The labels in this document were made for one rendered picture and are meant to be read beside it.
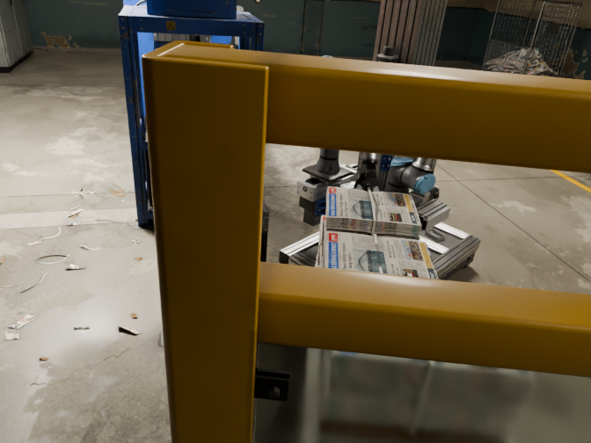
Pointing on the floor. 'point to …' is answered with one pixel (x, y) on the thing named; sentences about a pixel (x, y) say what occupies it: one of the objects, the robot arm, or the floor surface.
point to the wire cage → (536, 63)
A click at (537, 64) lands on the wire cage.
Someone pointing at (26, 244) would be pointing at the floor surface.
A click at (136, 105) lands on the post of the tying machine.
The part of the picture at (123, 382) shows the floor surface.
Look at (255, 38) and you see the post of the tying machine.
